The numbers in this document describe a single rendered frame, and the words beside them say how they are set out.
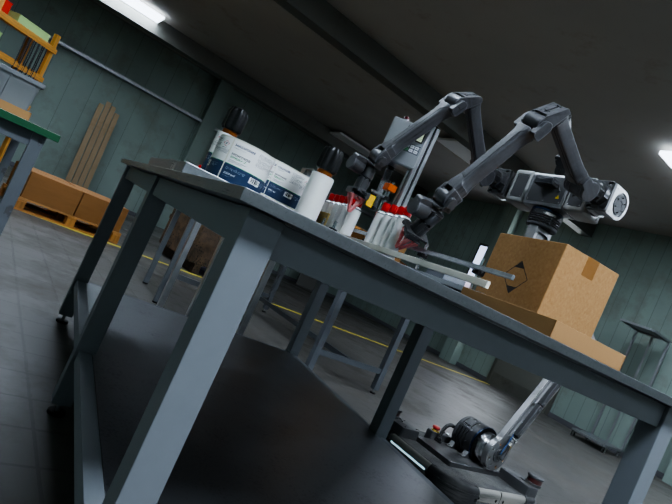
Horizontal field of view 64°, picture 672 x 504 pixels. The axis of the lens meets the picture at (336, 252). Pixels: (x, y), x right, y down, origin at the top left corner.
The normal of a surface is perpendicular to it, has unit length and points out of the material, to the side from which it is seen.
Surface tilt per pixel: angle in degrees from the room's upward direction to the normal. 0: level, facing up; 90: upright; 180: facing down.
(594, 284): 90
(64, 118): 90
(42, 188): 90
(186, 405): 90
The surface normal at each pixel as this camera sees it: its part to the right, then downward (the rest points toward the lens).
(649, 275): -0.75, -0.36
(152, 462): 0.44, 0.18
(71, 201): 0.62, 0.26
